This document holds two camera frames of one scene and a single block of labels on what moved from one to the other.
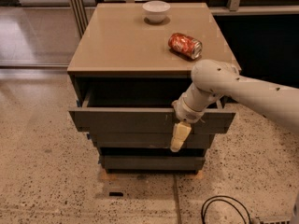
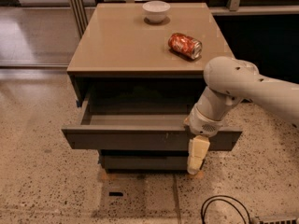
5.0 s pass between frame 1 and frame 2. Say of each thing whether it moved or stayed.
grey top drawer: moved
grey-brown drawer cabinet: stayed
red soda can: stayed
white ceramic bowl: stayed
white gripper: moved
